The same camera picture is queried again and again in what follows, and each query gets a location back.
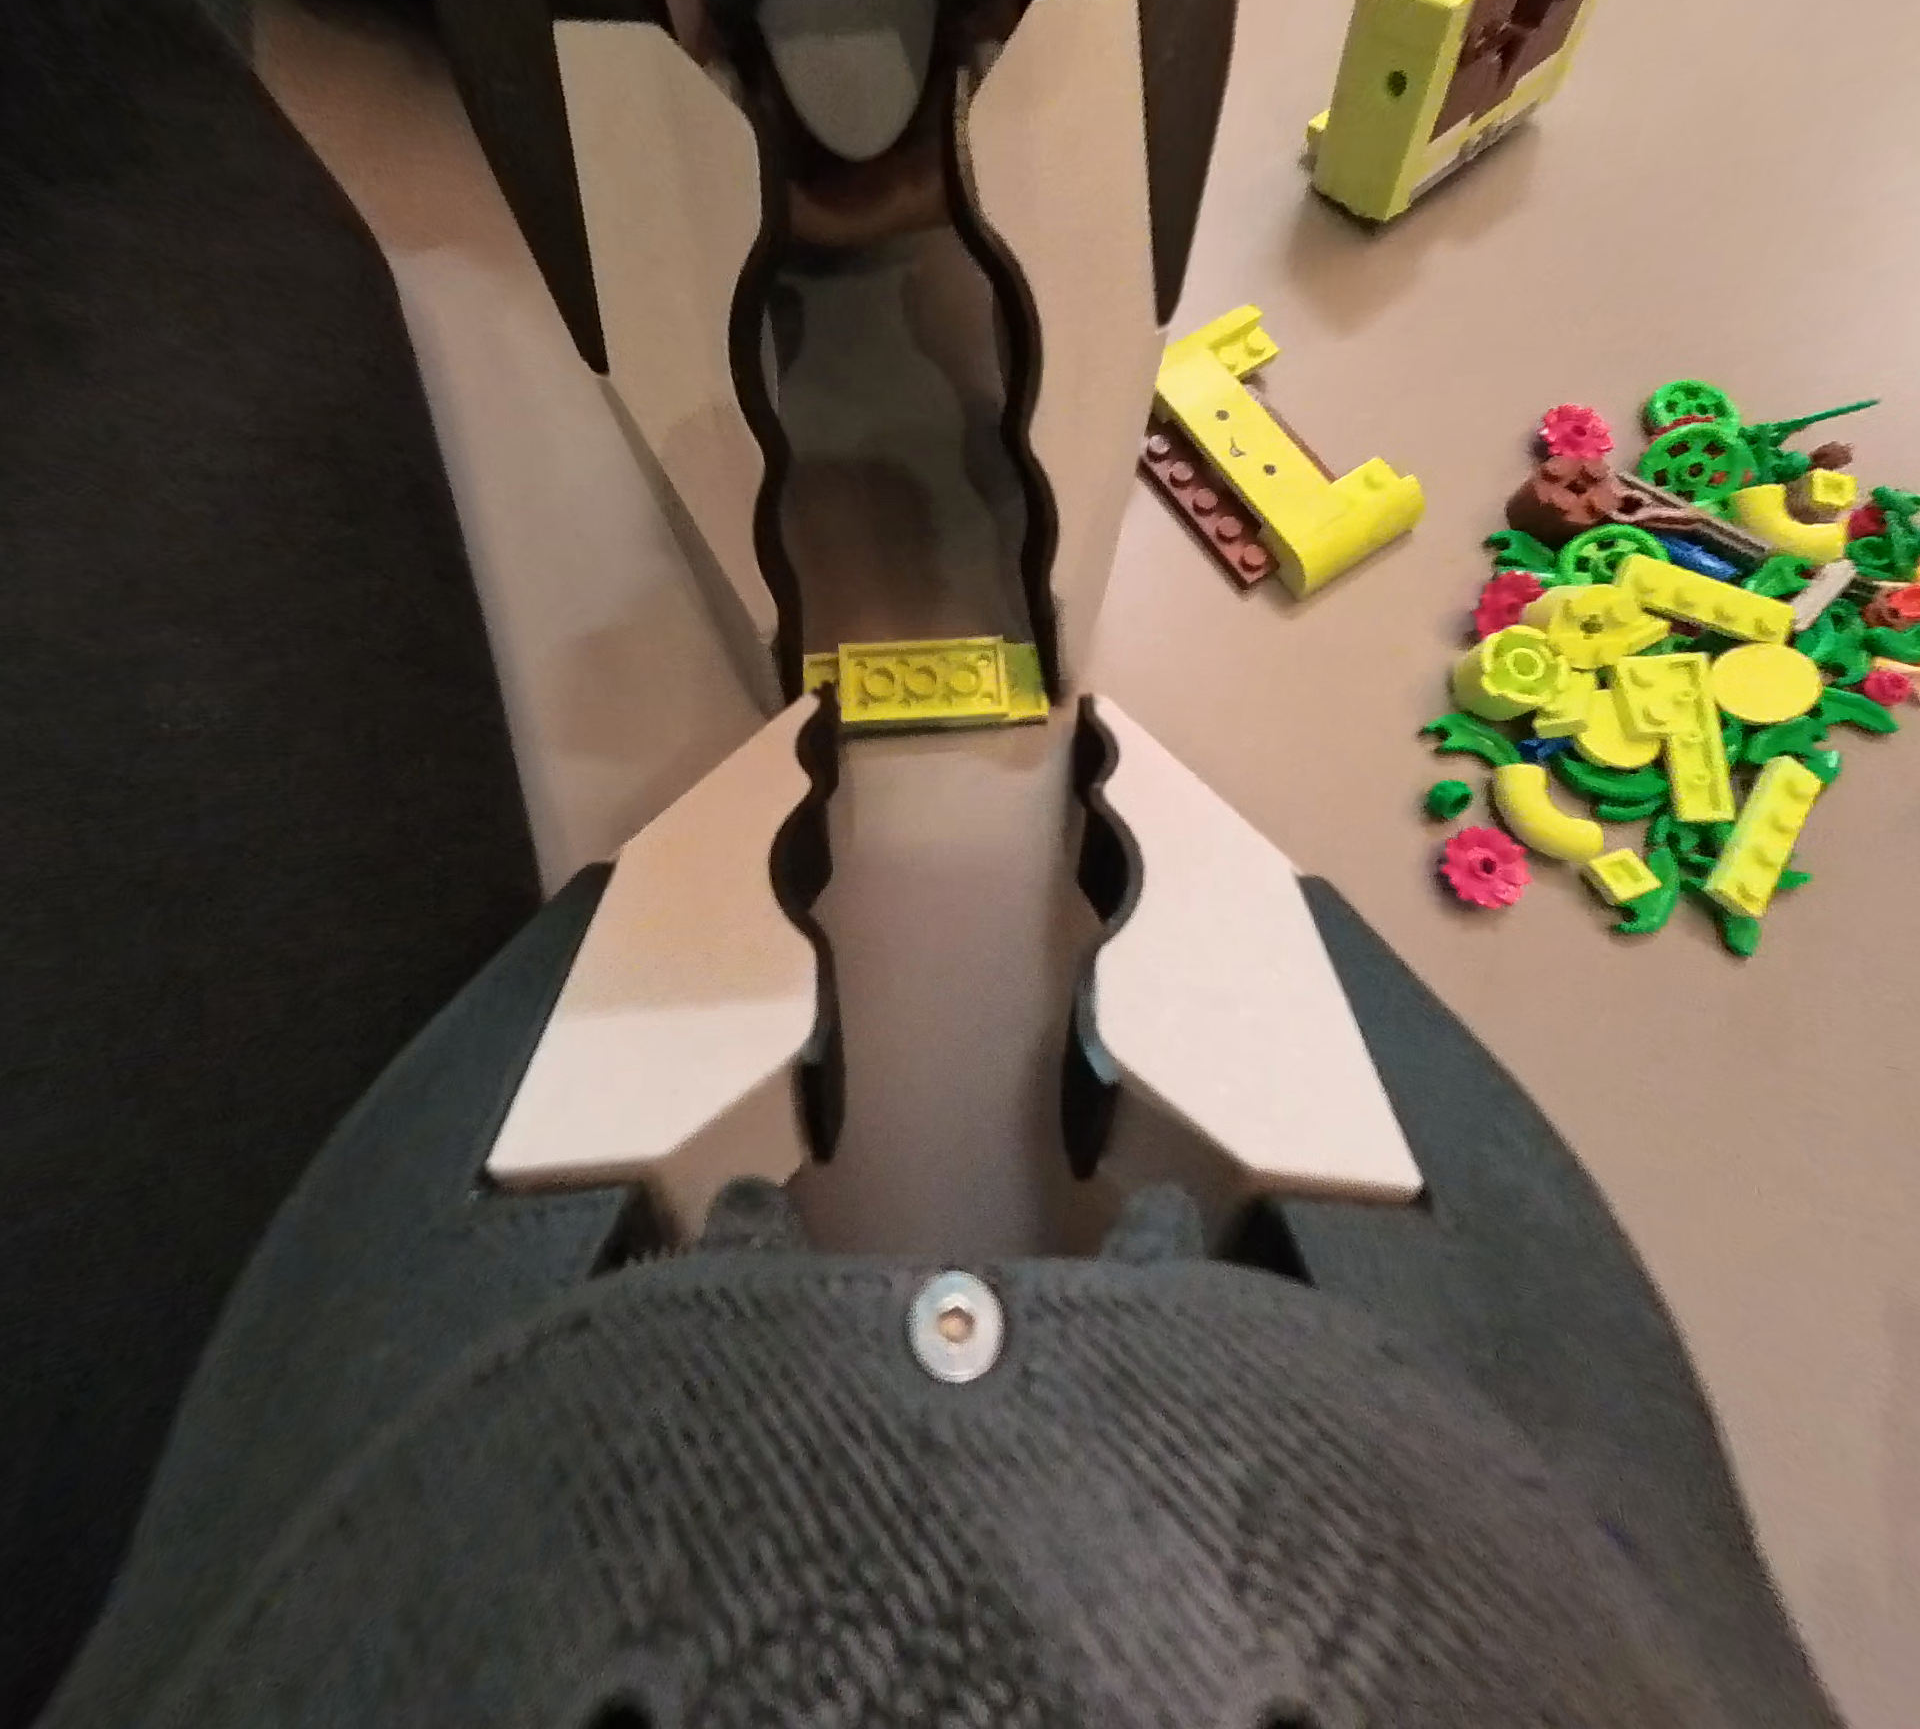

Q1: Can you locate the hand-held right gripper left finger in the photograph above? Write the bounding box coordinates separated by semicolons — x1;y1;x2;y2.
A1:
482;685;844;1237

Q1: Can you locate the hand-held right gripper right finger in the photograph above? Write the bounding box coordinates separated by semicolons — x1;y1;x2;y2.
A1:
1061;693;1425;1237

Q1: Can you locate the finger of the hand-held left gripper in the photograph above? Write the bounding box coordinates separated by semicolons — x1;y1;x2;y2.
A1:
551;17;798;711
944;0;1162;697

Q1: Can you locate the lime bracket build with brown plate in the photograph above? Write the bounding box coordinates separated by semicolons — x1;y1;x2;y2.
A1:
1138;303;1425;602

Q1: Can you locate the long lime toy plate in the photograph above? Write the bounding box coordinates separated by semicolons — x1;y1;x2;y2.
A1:
802;633;1050;730

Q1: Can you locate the person's left hand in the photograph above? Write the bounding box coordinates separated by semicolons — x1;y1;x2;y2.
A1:
780;145;960;245

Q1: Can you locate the lime brick box with brown bricks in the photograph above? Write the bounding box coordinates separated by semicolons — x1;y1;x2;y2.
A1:
1306;0;1657;226

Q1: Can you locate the pile of small toy bricks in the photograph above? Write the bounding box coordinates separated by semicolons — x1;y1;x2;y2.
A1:
1418;379;1920;962

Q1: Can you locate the person's black clothing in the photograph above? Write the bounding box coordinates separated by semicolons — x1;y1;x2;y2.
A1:
0;0;546;1672

